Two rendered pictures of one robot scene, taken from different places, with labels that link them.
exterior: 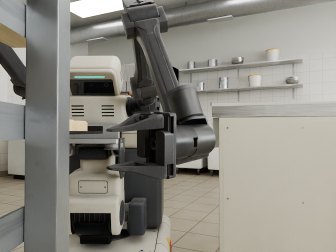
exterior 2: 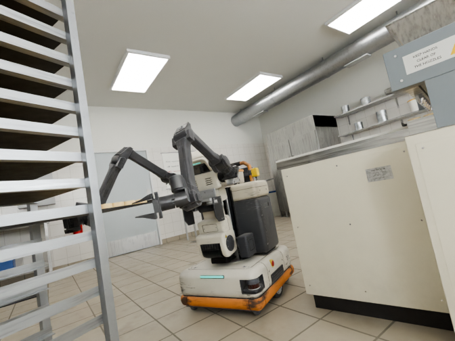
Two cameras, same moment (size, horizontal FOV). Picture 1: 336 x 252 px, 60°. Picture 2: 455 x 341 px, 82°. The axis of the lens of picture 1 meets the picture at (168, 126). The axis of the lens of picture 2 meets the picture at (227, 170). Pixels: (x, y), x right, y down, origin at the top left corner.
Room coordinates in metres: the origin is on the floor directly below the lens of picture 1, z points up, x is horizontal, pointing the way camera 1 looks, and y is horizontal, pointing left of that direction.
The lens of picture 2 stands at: (-0.28, -0.73, 0.74)
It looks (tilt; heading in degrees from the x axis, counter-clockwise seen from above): 6 degrees up; 29
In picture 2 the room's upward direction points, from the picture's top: 11 degrees counter-clockwise
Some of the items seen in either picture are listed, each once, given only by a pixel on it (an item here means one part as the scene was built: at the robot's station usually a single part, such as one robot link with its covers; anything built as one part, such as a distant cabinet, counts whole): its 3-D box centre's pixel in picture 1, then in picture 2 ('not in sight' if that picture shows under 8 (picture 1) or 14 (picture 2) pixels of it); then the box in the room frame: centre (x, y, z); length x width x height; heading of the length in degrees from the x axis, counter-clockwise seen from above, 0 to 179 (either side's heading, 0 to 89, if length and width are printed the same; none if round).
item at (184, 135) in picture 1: (170, 142); (164, 203); (0.48, 0.00, 0.75); 0.07 x 0.07 x 0.10; 43
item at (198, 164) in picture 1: (191, 152); not in sight; (5.47, -0.45, 0.39); 0.64 x 0.54 x 0.77; 157
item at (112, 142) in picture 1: (90, 150); (202, 206); (1.16, 0.31, 0.70); 0.28 x 0.16 x 0.22; 88
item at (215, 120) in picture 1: (218, 132); not in sight; (1.46, -0.25, 0.77); 0.24 x 0.04 x 0.14; 166
